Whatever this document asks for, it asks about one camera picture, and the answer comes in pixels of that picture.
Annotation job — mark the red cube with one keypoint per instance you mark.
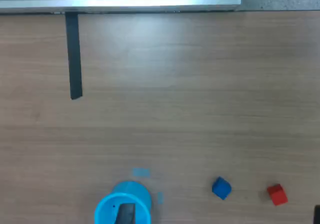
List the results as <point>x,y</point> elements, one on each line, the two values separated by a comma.
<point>277,195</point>

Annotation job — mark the blue cube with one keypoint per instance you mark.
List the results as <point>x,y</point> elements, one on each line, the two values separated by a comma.
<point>221,187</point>

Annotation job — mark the blue plastic cup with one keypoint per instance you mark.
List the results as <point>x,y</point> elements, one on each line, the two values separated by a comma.
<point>131,190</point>

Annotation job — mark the small blue tape marker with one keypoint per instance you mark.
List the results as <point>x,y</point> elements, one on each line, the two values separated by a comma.
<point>160,197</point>
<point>141,172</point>

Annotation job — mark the flat black strip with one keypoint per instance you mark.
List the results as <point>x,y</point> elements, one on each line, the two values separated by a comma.
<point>73,59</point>

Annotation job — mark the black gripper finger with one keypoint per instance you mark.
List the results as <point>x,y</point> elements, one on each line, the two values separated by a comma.
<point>317,215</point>
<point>127,214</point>

